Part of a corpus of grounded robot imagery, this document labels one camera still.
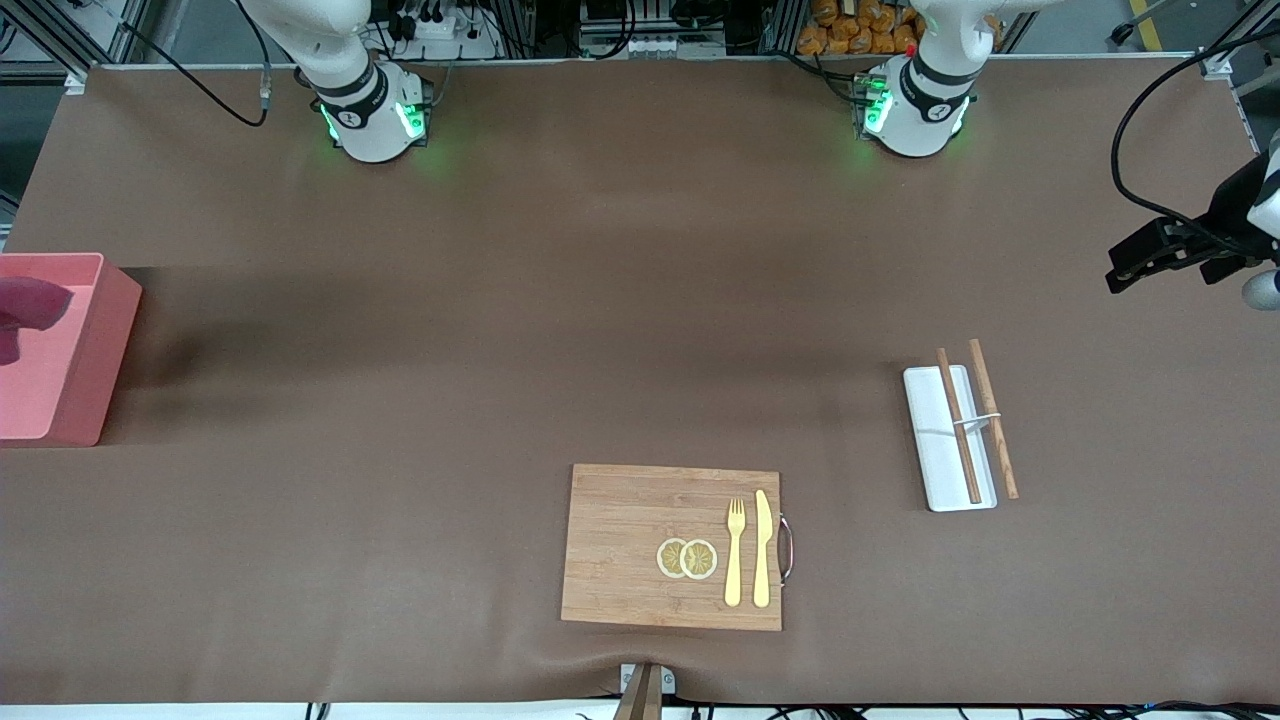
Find red cloth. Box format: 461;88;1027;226
0;277;74;367

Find white rectangular tray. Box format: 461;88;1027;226
903;365;999;513

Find orange snack packs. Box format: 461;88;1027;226
797;0;926;57

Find yellow plastic knife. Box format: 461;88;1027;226
752;489;774;609

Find yellow plastic fork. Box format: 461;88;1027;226
724;498;748;608

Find bamboo cutting board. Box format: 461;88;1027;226
560;463;784;633

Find brown table cover mat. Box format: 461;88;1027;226
0;55;1280;707

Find white power strip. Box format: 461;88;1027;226
385;0;503;61

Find pink plastic bin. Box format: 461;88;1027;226
0;252;143;448

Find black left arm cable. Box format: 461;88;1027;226
1109;28;1280;249

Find aluminium frame post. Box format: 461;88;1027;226
1195;0;1280;83
0;0;96;96

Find wooden camera bracket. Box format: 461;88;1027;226
612;663;677;720

